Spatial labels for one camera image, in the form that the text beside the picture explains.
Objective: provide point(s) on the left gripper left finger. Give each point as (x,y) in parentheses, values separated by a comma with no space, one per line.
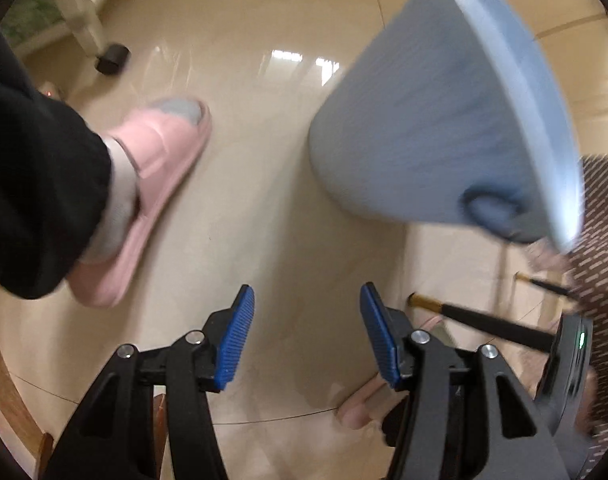
(233,338)

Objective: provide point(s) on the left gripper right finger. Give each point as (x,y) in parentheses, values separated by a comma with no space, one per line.
(378,324)

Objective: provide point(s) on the light blue trash bin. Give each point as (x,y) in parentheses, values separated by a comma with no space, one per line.
(452,115)

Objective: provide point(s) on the brown polka dot tablecloth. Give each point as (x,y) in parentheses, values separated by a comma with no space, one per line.
(589,275)

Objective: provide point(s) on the pink slipper on foot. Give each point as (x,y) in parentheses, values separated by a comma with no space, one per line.
(152,153)

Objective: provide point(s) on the black trouser leg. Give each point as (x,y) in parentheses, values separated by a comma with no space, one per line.
(54,182)

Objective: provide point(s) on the white rolling cart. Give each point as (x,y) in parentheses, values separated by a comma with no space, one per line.
(30,25)

